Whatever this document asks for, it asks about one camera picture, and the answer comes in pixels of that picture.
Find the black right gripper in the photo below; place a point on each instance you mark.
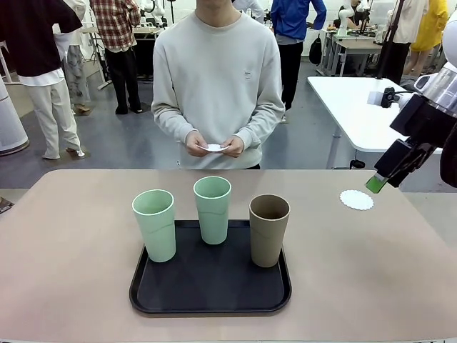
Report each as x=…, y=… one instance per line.
x=425, y=118

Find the brown cup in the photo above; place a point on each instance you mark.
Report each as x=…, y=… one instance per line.
x=267, y=236

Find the white scalloped paper coaster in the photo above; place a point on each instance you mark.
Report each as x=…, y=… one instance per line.
x=356, y=201
x=214, y=147

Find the pale green cup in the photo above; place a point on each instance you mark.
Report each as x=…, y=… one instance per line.
x=157, y=232
x=213, y=214

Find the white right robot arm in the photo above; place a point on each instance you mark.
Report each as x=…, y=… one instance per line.
x=446, y=85

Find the person's left forearm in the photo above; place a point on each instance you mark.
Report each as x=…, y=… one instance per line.
x=260, y=128

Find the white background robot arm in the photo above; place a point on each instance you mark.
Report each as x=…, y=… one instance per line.
x=157, y=9
x=343, y=21

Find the person's right forearm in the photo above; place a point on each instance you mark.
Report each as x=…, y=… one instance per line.
x=171, y=128

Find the person's left hand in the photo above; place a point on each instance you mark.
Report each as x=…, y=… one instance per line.
x=235, y=146

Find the person's right hand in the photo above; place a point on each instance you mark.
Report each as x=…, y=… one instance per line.
x=194, y=144

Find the grey cloth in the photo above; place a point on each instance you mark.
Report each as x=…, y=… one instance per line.
x=407, y=83

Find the grey desk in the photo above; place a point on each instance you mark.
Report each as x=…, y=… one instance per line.
x=360, y=49

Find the black tripod pole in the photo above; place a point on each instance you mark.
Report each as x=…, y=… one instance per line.
x=391, y=39

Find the person in yellow coat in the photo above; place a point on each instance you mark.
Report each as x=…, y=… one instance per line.
x=432, y=25

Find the person in cream top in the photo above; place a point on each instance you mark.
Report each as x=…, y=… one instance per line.
x=410, y=21

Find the black hanging bag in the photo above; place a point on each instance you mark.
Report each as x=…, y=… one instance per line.
x=315, y=50

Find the person in blue jacket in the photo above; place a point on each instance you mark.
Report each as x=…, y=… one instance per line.
x=289, y=18

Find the person in beige sweatshirt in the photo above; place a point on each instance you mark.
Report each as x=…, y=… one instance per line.
x=218, y=71

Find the person in white shirt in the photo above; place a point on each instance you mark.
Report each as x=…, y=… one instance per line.
x=255, y=9

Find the black plastic tray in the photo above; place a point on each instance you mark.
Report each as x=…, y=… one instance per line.
x=214, y=282

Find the light wooden desk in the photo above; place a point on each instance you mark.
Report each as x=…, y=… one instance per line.
x=146, y=31

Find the person in plaid shirt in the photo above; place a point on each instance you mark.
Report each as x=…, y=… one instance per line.
x=114, y=25

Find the person in grey patterned trousers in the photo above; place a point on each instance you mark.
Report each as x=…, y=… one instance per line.
x=75, y=71

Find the person in black top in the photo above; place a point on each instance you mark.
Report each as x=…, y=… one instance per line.
x=32, y=35

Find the white air purifier tower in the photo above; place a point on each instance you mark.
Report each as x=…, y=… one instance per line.
x=10, y=125

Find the dark patterned item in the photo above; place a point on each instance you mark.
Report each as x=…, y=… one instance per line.
x=5, y=205

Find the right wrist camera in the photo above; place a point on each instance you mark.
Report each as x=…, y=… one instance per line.
x=387, y=97

